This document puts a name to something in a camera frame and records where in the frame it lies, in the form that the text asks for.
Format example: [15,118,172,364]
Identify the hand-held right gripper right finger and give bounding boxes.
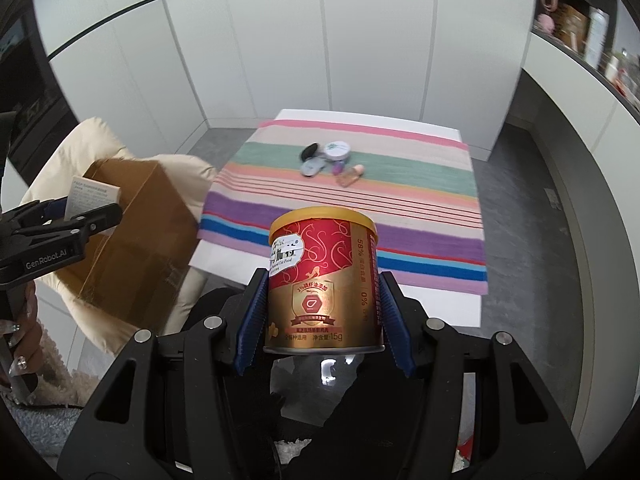
[377,270,586,480]

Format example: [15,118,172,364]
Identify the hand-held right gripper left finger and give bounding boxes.
[57,267,276,480]

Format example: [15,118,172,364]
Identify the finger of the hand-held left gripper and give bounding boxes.
[10,202,123,248]
[5,199,68,226]

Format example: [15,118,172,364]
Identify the brown cardboard box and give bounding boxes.
[52,157,201,331]

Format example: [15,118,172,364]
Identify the red gold can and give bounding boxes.
[262,206,386,356]

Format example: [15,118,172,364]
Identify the small bottle pink cap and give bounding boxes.
[337,164,365,187]

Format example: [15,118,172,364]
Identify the person's left hand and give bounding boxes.
[4,280,45,379]

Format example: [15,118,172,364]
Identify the cream cushioned chair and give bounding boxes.
[20,116,218,356]

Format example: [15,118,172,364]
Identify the person's black pants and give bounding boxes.
[180,287,431,480]

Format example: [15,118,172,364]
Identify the fluffy white garment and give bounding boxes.
[0,332,108,466]

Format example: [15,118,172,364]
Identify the red paper piece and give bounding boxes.
[452,435,476,476]

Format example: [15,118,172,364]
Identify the striped colourful cloth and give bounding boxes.
[196,119,490,296]

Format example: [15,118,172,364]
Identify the white curved counter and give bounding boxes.
[520,30,640,461]

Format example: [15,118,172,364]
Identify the white panelled wardrobe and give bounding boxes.
[32,0,541,136]

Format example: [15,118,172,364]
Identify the brown printed box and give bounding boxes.
[552,2,591,48]

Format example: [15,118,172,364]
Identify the tall white bottle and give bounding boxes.
[585,7,611,68]

